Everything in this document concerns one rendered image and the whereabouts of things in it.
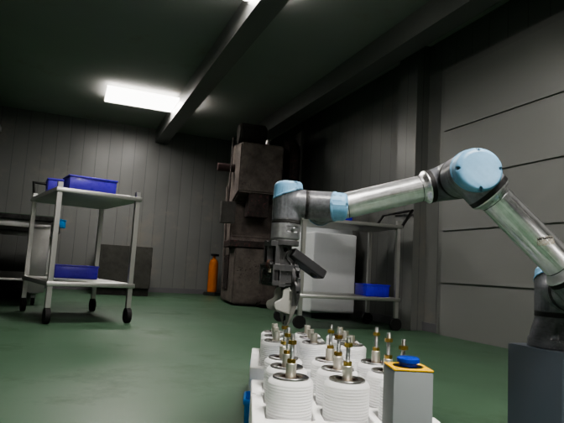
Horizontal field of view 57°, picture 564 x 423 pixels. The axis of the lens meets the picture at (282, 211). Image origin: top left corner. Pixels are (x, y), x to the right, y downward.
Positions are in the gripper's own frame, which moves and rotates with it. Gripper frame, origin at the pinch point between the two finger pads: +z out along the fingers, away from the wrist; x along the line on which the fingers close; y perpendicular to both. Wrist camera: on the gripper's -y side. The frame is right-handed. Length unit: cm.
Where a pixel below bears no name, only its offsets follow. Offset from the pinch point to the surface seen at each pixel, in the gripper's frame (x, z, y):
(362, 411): 31.0, 14.9, -0.1
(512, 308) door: -132, 5, -270
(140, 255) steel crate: -628, -23, -128
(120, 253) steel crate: -633, -23, -101
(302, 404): 25.9, 14.0, 11.1
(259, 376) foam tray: -23.7, 19.1, -5.7
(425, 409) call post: 49, 10, 1
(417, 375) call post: 48.5, 4.3, 2.8
